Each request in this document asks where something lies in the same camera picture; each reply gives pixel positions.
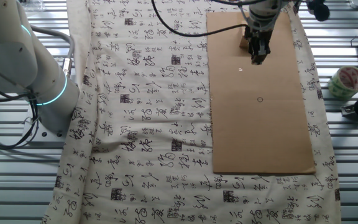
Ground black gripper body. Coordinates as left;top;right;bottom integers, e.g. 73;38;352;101
244;26;273;45

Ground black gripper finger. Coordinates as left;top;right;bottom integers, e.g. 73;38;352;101
247;42;258;57
250;42;272;66

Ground brown cardboard sheet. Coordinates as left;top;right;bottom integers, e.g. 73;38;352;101
206;11;317;175

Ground clear tape roll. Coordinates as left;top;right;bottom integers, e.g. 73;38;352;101
327;65;358;101

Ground cream calligraphy print cloth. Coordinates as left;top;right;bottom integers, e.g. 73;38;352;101
40;0;342;224

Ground clear plastic item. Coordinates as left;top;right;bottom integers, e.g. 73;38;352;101
20;0;47;12

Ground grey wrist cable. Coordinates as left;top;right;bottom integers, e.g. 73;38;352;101
237;3;281;32

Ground black camera cable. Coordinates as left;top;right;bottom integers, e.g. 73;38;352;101
211;0;270;6

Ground long black cable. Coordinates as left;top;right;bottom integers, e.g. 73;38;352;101
150;0;249;38

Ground round black camera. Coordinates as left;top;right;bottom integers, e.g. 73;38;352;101
306;0;331;22

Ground grey base hose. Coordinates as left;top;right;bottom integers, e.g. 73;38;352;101
29;25;76;78

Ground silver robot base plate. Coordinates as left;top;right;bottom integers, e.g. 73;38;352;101
0;102;70;144

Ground black base cable loop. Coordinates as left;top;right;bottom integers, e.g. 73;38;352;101
0;71;40;152

